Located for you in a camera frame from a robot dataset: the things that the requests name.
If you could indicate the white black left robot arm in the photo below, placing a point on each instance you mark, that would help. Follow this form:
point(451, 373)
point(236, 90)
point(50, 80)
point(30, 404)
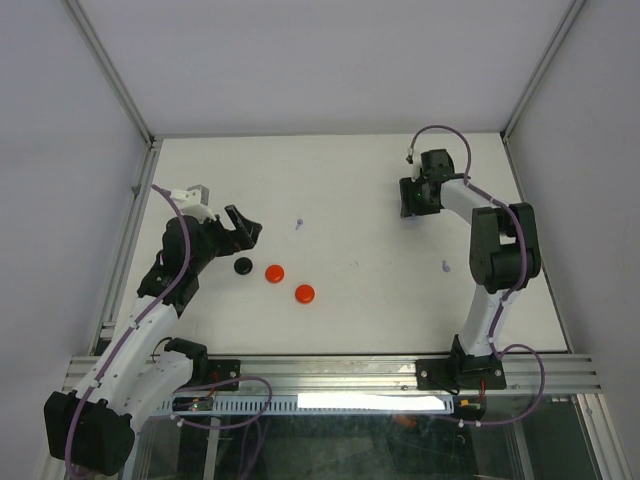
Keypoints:
point(94, 426)

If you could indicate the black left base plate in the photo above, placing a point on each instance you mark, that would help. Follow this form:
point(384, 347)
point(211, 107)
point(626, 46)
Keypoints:
point(222, 369)

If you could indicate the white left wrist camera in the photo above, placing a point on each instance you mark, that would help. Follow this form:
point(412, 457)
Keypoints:
point(194, 202)

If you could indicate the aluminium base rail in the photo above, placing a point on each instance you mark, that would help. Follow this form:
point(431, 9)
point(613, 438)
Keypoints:
point(565, 374)

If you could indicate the black earbud charging case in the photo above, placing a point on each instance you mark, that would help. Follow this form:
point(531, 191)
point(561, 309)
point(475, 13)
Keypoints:
point(243, 266)

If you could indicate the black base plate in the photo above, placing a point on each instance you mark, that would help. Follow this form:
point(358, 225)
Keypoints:
point(222, 369)
point(457, 374)

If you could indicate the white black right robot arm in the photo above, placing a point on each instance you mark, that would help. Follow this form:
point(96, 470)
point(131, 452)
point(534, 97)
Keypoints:
point(504, 252)

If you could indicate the aluminium frame post left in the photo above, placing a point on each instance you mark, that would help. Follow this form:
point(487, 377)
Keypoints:
point(110, 73)

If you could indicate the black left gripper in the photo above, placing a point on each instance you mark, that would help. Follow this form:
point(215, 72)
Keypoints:
point(241, 238)

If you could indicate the aluminium frame post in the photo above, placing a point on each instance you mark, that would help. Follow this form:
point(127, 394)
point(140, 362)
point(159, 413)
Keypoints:
point(543, 65)
point(110, 73)

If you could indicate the aluminium frame post right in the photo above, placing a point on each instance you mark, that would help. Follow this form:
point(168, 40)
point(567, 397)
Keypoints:
point(543, 65)

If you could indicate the grey slotted cable tray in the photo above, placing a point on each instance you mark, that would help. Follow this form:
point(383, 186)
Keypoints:
point(311, 403)

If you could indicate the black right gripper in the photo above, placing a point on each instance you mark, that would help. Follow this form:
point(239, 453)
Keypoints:
point(408, 204)

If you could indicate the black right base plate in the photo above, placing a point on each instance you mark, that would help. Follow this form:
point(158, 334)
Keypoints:
point(457, 374)

